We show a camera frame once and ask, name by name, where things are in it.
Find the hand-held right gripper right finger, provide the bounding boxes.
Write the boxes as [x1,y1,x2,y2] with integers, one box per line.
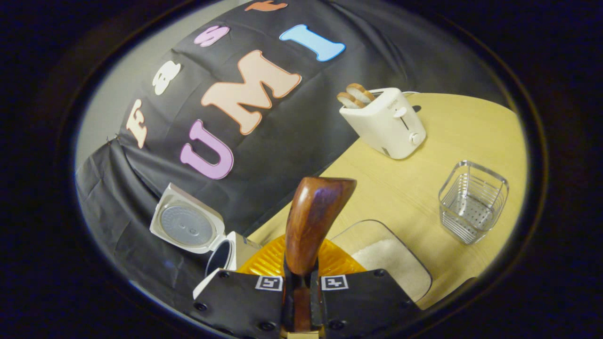
[309,238,422,339]

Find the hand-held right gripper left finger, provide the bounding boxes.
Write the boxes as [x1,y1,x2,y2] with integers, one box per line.
[191,234,302,339]

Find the white rice cooker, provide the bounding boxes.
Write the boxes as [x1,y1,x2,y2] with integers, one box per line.
[149,183,262,300]

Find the brown wooden spoon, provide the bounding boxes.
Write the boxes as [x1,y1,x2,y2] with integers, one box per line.
[284,177,358,332]

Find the metal wire chopstick holder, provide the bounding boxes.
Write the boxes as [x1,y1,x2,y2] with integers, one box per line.
[438,160,510,245]

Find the clear plastic container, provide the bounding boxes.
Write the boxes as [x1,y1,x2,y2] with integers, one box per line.
[330,219,433,303]

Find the white toaster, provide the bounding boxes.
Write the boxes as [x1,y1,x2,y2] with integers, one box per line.
[339,88,427,160]

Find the black backdrop cloth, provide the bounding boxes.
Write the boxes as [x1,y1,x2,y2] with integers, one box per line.
[75,0,509,302]

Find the brown toast slice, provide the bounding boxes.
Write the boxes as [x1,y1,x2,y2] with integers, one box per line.
[346,83,376,103]
[337,92,363,109]

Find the white toaster cable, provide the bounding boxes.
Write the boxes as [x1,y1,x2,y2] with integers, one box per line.
[368,88,421,96]

